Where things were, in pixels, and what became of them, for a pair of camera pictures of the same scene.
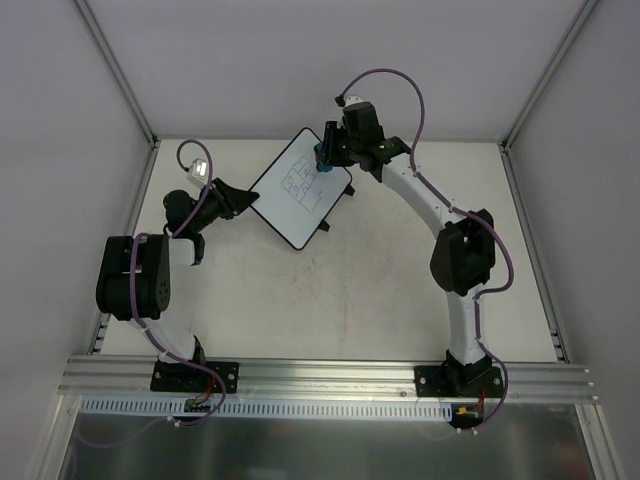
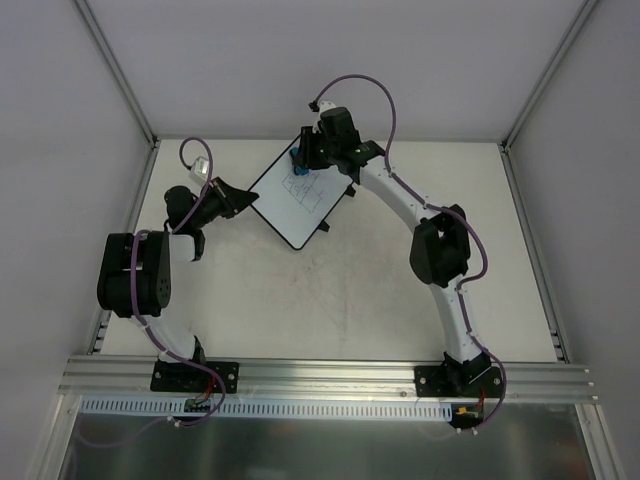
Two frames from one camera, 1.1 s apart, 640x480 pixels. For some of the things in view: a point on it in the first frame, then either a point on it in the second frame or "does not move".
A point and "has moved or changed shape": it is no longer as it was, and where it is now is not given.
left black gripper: [223, 196] does not move
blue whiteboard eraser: [320, 164] has moved or changed shape
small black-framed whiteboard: [294, 196] does not move
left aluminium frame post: [117, 72] does not move
